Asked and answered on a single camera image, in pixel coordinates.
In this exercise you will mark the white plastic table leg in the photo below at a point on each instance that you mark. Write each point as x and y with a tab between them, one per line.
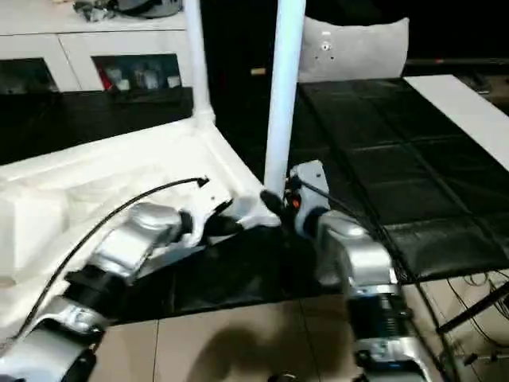
284	87
199	59

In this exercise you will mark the white plastic table top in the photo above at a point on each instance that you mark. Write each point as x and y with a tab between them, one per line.
99	179

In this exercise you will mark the black mat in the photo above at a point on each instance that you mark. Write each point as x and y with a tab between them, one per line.
397	179

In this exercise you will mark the small white cup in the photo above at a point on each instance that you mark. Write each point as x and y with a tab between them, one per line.
151	81
172	81
124	83

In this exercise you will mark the black cabinet with gold label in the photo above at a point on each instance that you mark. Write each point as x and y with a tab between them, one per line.
238	44

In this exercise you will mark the grey pillow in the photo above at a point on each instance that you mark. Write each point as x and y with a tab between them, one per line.
358	47

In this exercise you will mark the white flat board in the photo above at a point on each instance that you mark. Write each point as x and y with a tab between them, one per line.
469	111

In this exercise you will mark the black metal bar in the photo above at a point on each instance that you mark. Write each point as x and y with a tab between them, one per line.
473	310

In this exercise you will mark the white sideboard with glass doors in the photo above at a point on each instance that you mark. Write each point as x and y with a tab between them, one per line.
79	51

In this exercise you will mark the crumpled patterned bag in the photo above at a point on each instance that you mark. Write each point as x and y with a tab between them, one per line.
93	11

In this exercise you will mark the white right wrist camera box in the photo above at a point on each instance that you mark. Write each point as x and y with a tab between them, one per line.
314	187

